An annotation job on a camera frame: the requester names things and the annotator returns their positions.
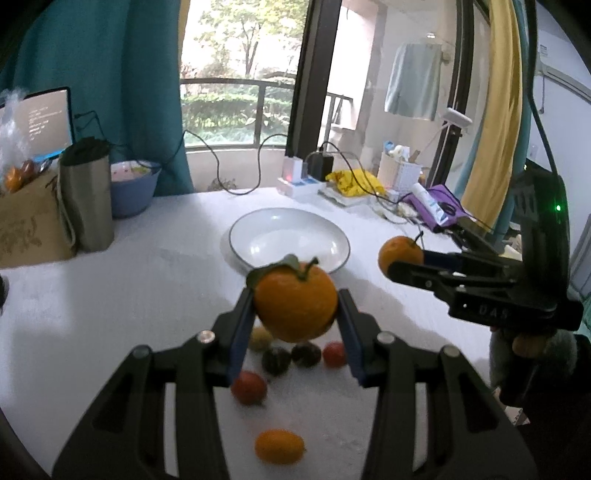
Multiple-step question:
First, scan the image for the orange with stem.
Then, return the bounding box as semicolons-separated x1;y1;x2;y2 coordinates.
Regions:
378;233;425;277

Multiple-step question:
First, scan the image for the red tomato fruit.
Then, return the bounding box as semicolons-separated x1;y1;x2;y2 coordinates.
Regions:
230;370;267;406

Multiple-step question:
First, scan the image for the orange with green leaf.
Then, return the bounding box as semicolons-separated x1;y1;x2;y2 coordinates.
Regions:
246;254;339;343

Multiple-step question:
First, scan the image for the dark purple fruit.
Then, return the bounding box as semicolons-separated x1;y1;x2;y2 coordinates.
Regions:
262;347;291;377
290;342;322;368

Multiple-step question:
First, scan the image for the purple pouch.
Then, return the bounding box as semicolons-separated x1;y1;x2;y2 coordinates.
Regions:
403;183;468;233

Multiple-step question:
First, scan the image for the white tube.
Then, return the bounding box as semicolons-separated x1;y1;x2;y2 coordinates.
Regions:
411;183;448;226

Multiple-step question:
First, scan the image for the yellow curtain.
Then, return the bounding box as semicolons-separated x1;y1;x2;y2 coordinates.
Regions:
461;1;523;227

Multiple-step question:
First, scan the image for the white woven basket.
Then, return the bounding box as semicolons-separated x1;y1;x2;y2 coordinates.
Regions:
378;153;423;194

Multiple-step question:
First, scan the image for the small red fruit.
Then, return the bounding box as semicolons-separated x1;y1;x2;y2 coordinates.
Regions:
322;341;348;369

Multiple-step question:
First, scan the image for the yellow cloth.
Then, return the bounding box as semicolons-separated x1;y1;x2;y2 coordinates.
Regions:
325;169;386;198

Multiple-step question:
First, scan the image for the white desk lamp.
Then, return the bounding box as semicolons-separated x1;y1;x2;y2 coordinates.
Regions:
414;106;474;160

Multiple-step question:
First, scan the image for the small orange kumquat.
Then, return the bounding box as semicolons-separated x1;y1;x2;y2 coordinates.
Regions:
254;429;305;465

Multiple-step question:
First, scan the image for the white power strip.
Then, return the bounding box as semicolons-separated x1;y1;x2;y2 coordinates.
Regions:
276;177;325;199

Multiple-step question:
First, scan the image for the black charger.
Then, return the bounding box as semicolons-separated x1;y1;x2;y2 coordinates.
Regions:
305;152;334;182

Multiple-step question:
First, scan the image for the small yellow fruit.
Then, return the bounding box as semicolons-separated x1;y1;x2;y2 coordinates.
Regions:
249;326;273;352

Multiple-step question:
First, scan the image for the hanging light blue towel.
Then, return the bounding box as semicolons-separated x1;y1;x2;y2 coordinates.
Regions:
385;43;442;121

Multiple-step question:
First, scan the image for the white ceramic plate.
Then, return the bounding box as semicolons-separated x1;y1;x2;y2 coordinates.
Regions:
228;207;351;273

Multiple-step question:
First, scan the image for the white charger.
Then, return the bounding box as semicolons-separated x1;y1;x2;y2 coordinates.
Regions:
281;156;304;183

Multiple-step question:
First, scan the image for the brown paper bag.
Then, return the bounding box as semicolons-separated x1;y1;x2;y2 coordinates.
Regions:
0;172;76;269

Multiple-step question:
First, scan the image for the blue plastic bowl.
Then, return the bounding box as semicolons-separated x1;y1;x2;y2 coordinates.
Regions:
110;160;161;219

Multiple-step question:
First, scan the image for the silver grey bag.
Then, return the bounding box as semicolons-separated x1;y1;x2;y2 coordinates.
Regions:
58;137;114;252

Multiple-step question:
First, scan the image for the balcony railing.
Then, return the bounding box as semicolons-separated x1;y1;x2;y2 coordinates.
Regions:
179;77;355;150

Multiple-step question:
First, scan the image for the clear plastic bag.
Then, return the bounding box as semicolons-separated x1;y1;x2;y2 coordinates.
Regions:
0;88;31;177

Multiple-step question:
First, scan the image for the laptop screen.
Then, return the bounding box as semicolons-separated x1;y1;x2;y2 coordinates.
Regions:
1;87;75;163

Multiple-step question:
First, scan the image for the teal curtain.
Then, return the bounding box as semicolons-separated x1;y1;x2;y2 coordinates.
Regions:
1;1;193;196

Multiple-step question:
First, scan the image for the black cable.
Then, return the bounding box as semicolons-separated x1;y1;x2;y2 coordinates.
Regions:
73;109;290;197

